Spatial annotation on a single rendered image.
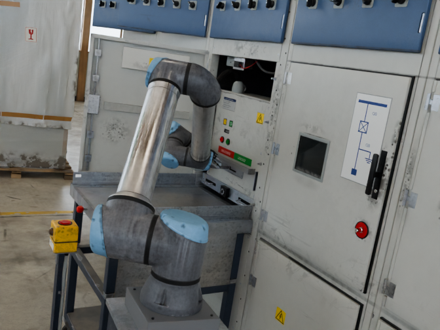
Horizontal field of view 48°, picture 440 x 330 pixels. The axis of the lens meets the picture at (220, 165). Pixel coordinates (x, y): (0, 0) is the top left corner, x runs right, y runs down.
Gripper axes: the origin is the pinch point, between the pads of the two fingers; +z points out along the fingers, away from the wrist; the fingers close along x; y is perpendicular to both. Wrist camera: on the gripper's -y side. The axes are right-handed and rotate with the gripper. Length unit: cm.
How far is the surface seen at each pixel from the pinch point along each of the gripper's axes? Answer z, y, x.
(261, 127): -7.9, 24.1, 24.1
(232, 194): 9.4, 10.8, -8.2
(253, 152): -1.4, 20.6, 12.8
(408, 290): 3, 122, -8
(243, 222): 4.8, 35.8, -17.6
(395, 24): -37, 96, 61
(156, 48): -49, -39, 34
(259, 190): 1.7, 36.5, -1.3
